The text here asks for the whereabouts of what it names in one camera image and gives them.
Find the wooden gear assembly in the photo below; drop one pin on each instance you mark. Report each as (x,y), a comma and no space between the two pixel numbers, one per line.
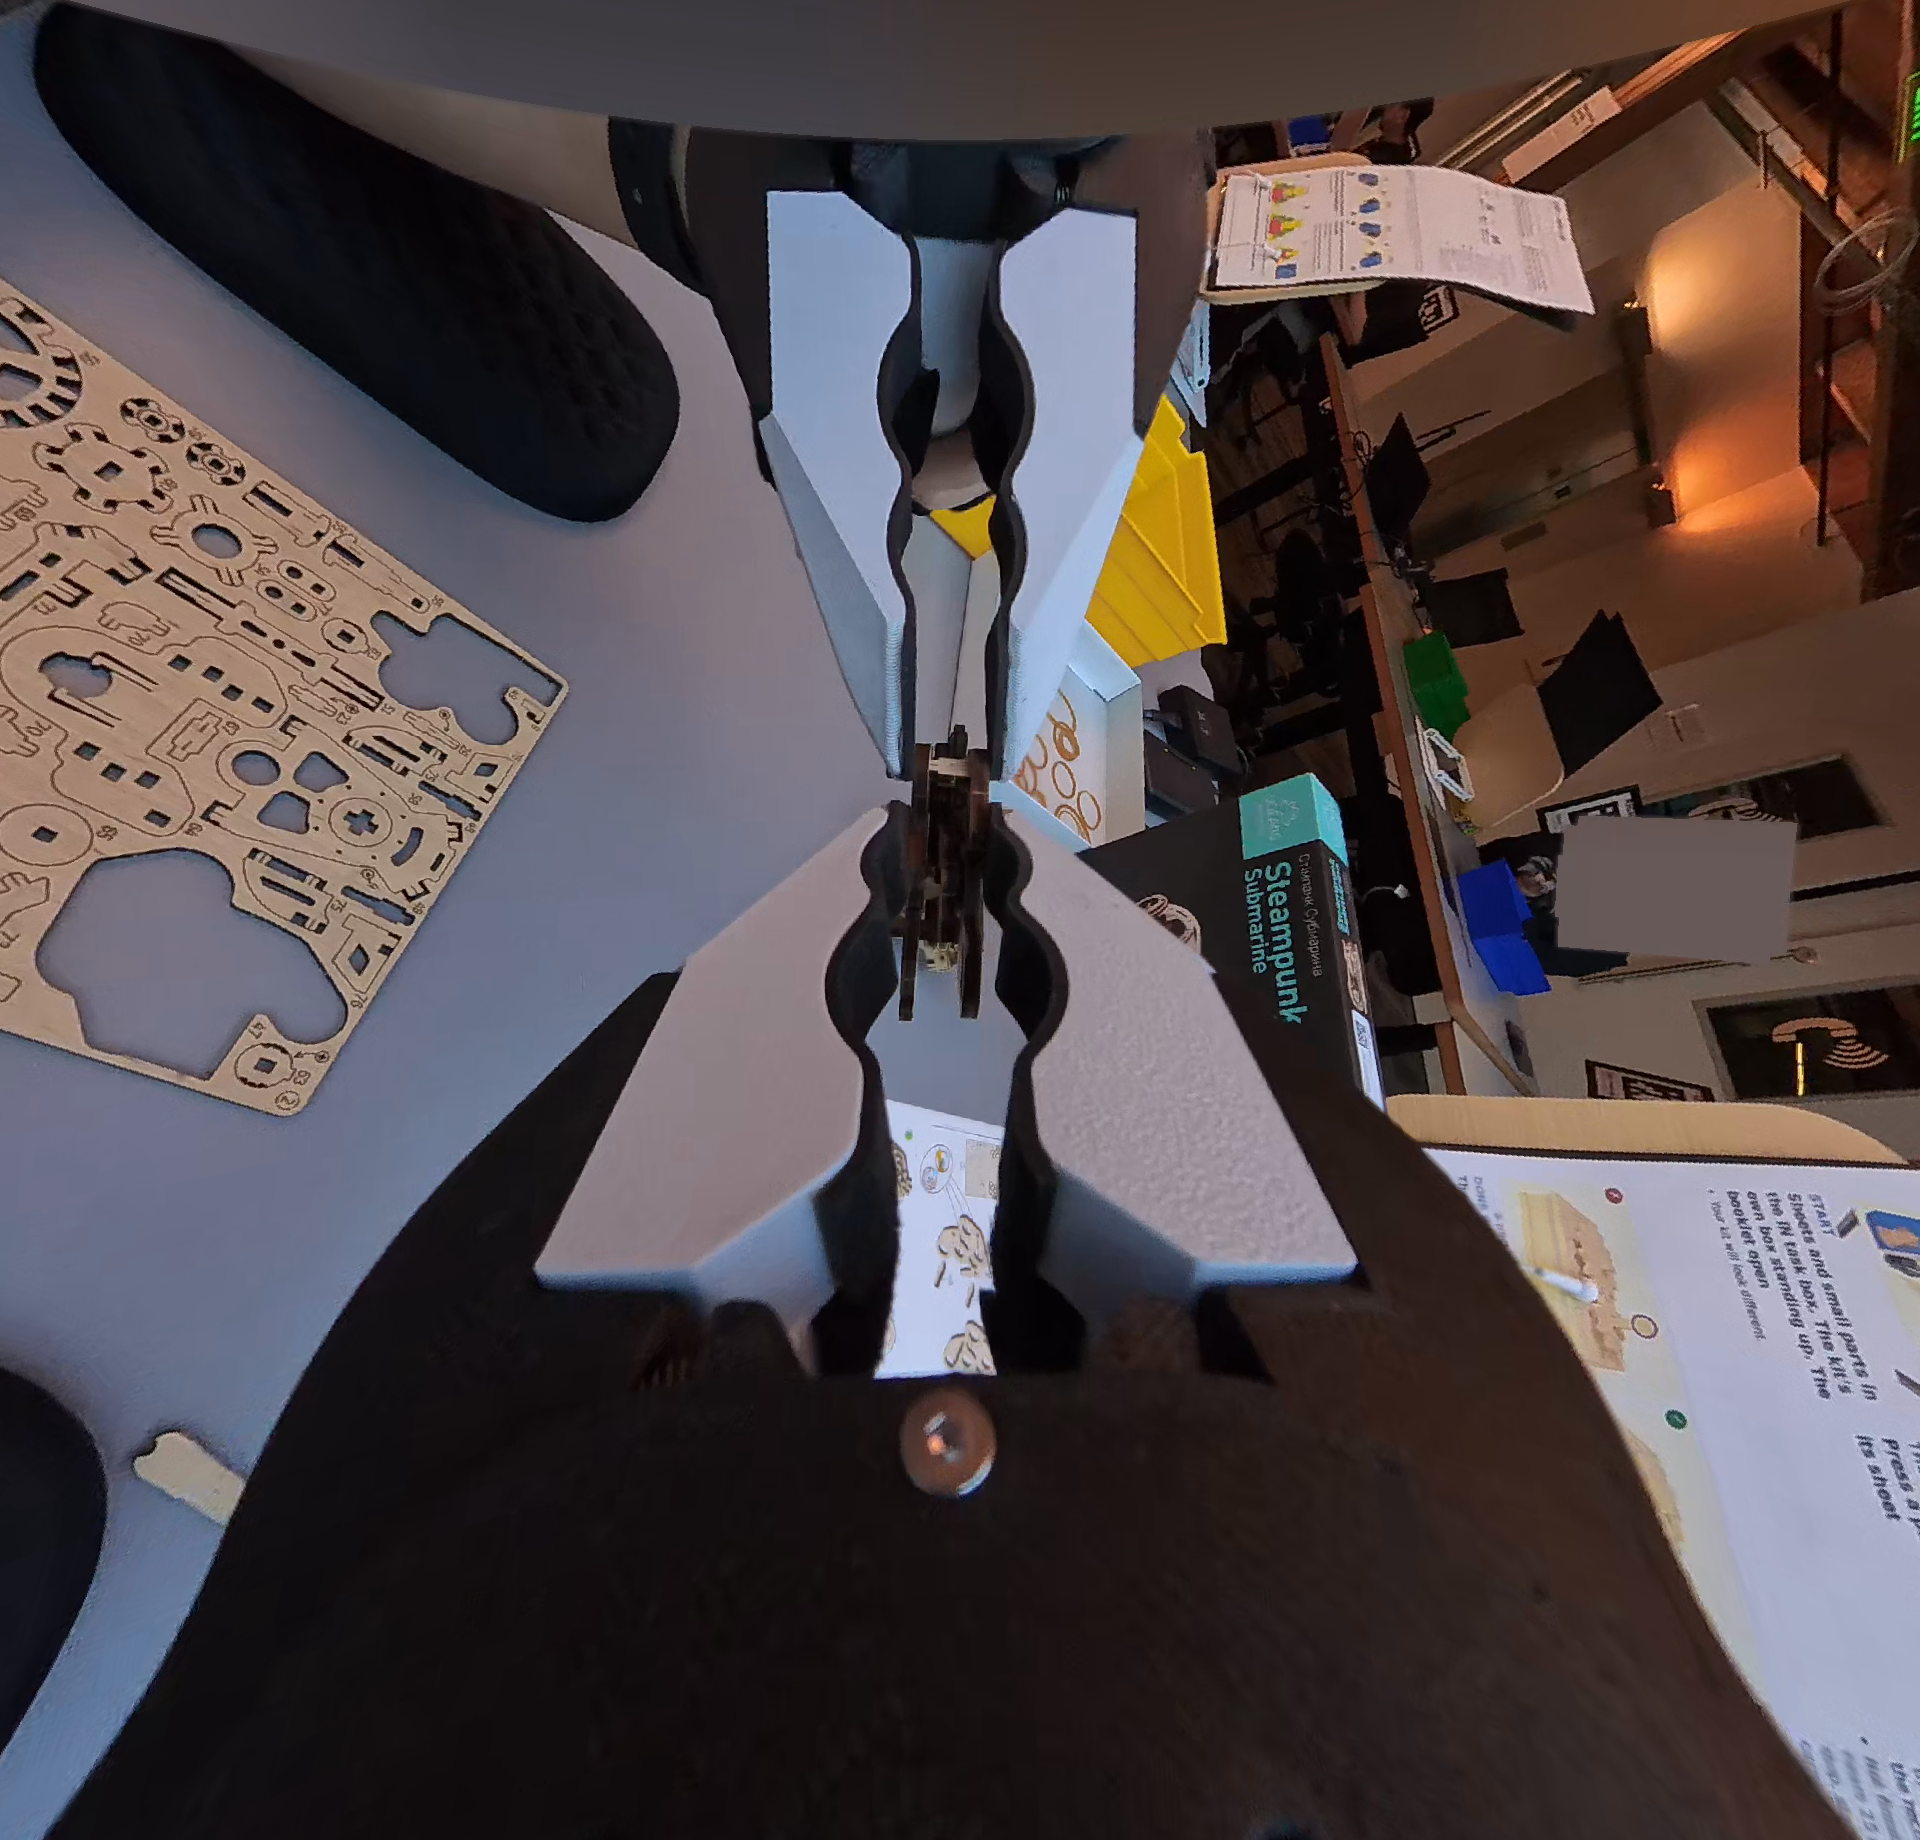
(940,851)

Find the grey desk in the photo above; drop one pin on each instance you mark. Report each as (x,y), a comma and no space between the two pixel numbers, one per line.
(675,700)

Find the task instruction sheet on stand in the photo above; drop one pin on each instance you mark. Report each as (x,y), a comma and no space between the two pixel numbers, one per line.
(1650,1121)

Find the printed instruction sheet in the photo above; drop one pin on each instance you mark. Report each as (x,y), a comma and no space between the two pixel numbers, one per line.
(1771,1420)

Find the laser-cut wooden parts sheet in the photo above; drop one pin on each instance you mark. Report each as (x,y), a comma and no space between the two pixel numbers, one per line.
(181,670)

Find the long wooden table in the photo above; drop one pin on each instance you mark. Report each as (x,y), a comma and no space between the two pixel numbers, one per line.
(1425,836)

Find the white printed paper sheet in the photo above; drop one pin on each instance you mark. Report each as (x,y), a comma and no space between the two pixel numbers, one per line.
(1425,227)

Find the black cushioned pad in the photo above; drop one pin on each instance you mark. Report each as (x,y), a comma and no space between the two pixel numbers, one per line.
(375,266)
(45,1540)

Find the person's left forearm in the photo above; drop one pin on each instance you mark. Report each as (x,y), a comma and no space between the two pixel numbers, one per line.
(495,162)

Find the green plastic bin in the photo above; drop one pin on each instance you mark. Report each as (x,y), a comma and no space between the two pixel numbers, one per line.
(1436,686)

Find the white frame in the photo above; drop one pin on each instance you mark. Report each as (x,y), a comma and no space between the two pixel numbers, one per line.
(1431,737)

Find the pile of tan rubber bands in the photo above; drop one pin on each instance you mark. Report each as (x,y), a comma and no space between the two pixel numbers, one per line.
(1057,775)

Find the black puzzle kit box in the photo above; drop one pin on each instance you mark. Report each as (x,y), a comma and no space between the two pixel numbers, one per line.
(1200,881)

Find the white instruction booklet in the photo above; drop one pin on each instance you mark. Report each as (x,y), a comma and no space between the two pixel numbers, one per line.
(945,1225)

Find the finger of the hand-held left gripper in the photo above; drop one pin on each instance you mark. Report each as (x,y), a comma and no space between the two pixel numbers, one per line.
(1081,371)
(826,371)

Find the blue plastic bin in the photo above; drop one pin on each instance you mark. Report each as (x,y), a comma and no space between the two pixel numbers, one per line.
(1500,926)

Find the small black box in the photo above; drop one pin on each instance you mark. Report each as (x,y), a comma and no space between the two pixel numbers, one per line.
(1192,753)

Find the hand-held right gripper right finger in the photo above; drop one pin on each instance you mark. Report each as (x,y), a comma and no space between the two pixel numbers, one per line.
(1170,1121)

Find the stack of yellow plastic bins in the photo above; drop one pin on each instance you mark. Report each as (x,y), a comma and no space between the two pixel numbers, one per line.
(1170,550)

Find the white cardboard box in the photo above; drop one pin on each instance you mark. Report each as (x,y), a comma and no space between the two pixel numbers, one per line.
(1116,686)

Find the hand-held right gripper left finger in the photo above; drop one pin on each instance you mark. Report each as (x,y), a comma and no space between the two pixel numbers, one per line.
(721,1121)

